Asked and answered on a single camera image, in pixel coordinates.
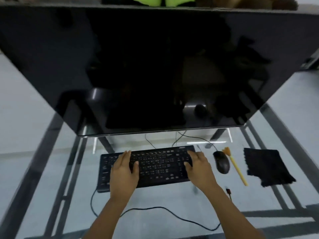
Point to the person's left thumb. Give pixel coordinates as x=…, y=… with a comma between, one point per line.
x=135, y=168

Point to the person's right forearm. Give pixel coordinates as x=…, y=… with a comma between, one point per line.
x=231, y=214

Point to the black computer keyboard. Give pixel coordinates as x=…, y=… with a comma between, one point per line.
x=159, y=166

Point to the yellow cleaning brush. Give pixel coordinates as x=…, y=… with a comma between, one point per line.
x=236, y=168

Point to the small black red connector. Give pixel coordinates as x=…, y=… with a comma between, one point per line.
x=228, y=192

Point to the person's right hand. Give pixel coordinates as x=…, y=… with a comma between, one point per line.
x=200, y=171

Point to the person's right thumb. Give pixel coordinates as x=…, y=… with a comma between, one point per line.
x=188, y=164

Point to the large black monitor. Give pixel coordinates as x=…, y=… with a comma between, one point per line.
x=159, y=72

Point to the neon green object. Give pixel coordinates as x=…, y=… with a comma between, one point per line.
x=162, y=0

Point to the person's left forearm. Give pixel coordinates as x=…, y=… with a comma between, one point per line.
x=109, y=219

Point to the black metal table frame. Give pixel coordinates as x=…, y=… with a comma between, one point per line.
x=281, y=126

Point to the person's left hand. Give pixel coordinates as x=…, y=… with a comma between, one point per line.
x=123, y=176

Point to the black cleaning cloth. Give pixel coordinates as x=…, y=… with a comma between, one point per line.
x=268, y=166

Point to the black computer mouse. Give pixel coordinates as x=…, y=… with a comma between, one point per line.
x=221, y=163

